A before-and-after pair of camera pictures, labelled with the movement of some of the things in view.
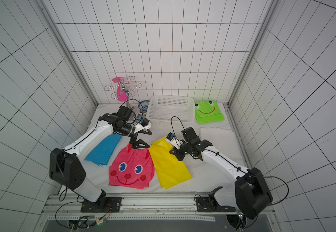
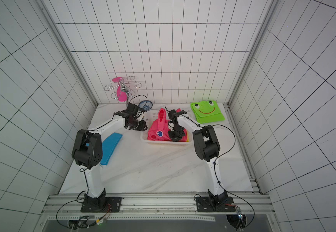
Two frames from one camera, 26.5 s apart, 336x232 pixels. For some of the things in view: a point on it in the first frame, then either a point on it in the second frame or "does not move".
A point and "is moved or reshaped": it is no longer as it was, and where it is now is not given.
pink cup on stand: (121, 95) does not move
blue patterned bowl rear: (143, 106) does not move
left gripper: (135, 143) → (141, 128)
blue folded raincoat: (101, 152) does not move
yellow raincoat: (170, 170) is moved or reshaped
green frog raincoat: (207, 111) does not move
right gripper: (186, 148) → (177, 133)
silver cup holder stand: (125, 88) does not move
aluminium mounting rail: (63, 208) does not move
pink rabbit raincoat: (132, 168) → (159, 131)
